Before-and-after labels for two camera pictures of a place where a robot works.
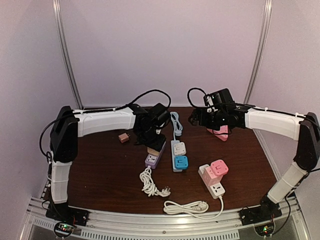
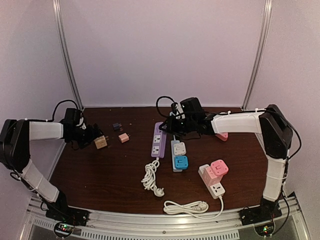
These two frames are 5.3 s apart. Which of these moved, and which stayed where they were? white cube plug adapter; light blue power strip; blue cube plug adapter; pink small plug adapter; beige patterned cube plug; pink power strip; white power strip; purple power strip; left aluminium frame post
Moved: beige patterned cube plug; pink power strip; purple power strip
Stayed: white power strip; white cube plug adapter; left aluminium frame post; light blue power strip; blue cube plug adapter; pink small plug adapter
